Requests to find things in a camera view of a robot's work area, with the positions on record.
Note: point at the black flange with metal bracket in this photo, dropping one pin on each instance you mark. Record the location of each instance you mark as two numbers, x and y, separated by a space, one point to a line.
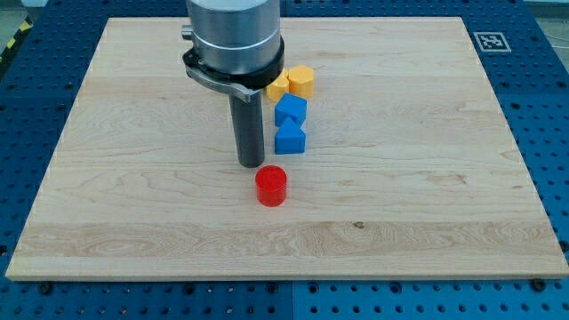
234 61

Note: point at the wooden board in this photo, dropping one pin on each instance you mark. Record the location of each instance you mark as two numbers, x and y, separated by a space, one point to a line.
409 171

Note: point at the blue pentagon block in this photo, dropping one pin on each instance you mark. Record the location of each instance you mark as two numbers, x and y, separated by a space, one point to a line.
293 107

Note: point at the white fiducial marker tag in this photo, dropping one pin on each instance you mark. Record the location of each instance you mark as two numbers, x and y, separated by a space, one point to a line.
491 42

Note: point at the yellow hexagon block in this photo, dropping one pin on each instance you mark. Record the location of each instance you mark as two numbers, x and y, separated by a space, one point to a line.
301 81

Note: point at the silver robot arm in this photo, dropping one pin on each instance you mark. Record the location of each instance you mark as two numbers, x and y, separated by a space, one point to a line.
238 13

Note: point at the blue triangle block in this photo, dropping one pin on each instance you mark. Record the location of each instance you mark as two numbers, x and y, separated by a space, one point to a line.
290 138

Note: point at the yellow heart block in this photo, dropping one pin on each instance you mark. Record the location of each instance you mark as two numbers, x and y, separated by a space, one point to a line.
276 90

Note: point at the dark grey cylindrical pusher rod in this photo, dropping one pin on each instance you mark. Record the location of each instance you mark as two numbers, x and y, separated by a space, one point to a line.
248 129

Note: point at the red cylinder block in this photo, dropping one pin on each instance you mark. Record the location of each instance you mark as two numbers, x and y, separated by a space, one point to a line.
271 184

